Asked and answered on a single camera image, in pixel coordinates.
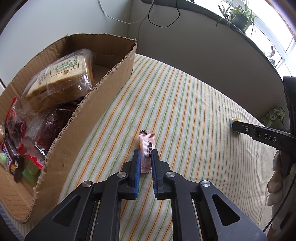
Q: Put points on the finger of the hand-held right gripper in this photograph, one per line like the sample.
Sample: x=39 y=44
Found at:
x=266 y=138

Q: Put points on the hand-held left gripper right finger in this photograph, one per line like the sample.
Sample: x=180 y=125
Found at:
x=154 y=178

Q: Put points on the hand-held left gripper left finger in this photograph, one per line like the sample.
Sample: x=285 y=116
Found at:
x=137 y=176

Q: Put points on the pink snack packet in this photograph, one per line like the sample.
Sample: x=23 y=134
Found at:
x=146 y=148

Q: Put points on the blue jelly cup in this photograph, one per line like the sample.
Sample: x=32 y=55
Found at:
x=234 y=120

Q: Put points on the cardboard box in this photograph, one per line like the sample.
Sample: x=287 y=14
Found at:
x=87 y=129

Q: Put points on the clear dark red snack packet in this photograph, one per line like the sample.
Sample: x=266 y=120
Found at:
x=53 y=122

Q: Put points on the green candy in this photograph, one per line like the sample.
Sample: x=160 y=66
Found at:
x=30 y=173

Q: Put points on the black snack packet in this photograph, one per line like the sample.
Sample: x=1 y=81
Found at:
x=17 y=172

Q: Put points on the brown chocolate bar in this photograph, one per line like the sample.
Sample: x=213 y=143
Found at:
x=7 y=158

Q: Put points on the red patterned snack packet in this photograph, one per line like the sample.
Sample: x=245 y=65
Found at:
x=13 y=120

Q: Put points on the green gift bag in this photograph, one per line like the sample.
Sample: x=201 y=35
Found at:
x=274 y=114

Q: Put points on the beige pink cloth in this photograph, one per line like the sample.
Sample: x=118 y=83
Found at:
x=275 y=183

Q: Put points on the small figurine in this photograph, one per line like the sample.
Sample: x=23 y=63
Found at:
x=271 y=55

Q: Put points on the white framed window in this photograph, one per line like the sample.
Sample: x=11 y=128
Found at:
x=277 y=30

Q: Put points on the striped tablecloth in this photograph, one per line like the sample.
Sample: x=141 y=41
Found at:
x=185 y=104

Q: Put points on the potted spider plant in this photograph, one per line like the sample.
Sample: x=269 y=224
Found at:
x=240 y=17

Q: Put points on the grey stone window sill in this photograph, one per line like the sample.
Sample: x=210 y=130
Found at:
x=208 y=12

